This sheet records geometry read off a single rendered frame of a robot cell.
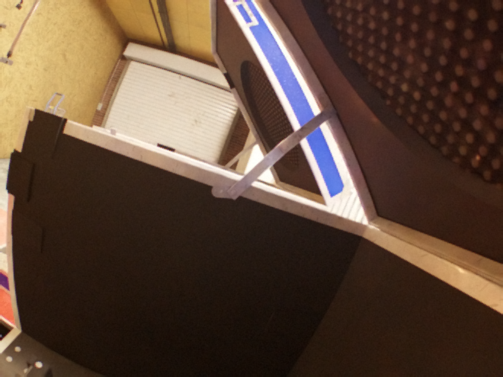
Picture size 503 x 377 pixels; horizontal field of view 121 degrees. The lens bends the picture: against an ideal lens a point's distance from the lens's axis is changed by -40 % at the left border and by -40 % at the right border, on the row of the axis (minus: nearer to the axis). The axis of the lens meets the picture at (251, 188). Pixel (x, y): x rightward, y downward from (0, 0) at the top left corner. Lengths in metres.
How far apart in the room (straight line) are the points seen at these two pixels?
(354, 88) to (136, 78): 5.86
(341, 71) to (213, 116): 5.26
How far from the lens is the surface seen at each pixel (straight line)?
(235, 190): 0.51
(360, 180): 0.62
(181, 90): 5.85
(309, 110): 0.84
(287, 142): 0.53
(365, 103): 0.50
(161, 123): 5.76
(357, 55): 0.54
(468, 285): 0.45
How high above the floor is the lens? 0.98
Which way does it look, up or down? 4 degrees down
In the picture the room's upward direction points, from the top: 20 degrees clockwise
